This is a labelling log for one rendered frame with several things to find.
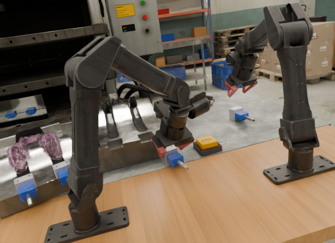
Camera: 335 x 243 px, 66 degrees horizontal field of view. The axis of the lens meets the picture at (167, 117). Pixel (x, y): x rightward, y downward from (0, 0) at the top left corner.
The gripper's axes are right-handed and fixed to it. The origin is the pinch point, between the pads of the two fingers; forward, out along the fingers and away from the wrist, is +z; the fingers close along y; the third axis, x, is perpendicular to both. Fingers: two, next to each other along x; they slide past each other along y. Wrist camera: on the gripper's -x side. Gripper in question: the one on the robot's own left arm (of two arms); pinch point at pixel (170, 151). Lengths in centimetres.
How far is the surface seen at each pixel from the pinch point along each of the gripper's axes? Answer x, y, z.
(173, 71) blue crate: -273, -192, 202
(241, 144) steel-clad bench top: 7.2, -25.9, 1.1
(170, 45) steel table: -281, -183, 153
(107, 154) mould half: -9.4, 18.5, 3.2
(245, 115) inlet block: -6.2, -41.3, 4.6
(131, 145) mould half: -8.4, 10.3, 1.1
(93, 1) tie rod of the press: -97, -7, -10
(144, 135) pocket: -11.3, 3.9, 2.3
